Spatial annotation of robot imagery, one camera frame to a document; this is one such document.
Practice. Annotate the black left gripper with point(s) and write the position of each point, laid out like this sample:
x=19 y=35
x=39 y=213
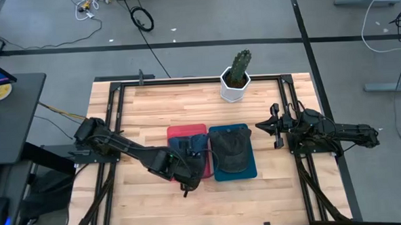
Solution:
x=191 y=174

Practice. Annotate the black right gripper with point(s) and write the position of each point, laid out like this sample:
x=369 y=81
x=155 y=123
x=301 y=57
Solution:
x=278 y=129

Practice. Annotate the dark grey baseball cap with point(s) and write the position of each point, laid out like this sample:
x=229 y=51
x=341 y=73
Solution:
x=232 y=148

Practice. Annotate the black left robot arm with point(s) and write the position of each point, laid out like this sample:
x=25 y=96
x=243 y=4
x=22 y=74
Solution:
x=131 y=149

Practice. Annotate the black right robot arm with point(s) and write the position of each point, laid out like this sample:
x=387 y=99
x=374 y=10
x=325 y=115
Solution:
x=340 y=130

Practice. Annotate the pink red plastic tray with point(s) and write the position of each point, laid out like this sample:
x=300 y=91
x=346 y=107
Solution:
x=187 y=130

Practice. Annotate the white hexagonal plant pot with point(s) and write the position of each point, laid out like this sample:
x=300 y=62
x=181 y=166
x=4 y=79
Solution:
x=233 y=94

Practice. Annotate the green cactus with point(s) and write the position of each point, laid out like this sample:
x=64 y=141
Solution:
x=239 y=65

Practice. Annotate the black chair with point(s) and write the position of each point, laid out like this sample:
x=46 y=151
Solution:
x=44 y=194

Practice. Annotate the black side desk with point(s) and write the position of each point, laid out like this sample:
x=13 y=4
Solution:
x=11 y=120

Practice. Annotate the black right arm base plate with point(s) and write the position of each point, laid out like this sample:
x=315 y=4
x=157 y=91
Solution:
x=300 y=149

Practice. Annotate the black aluminium table frame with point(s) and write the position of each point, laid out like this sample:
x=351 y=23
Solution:
x=202 y=80

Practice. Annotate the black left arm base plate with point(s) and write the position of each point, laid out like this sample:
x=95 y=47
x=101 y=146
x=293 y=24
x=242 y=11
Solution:
x=60 y=156

